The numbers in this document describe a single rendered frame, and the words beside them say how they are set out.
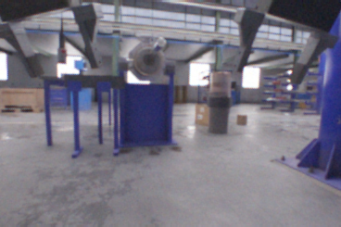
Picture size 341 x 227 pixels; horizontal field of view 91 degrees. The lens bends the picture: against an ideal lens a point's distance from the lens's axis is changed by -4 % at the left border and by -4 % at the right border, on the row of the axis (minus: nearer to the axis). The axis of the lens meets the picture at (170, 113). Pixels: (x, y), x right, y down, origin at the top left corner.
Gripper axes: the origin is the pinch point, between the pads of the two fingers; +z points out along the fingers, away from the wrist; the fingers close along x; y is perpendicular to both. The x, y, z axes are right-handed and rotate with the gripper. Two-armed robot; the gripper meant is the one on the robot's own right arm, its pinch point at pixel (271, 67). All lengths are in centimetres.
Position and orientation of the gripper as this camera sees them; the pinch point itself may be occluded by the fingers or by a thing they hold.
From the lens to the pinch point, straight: 40.7
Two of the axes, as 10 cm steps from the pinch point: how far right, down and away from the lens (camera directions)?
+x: 9.8, 1.3, 1.7
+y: 0.8, 5.0, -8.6
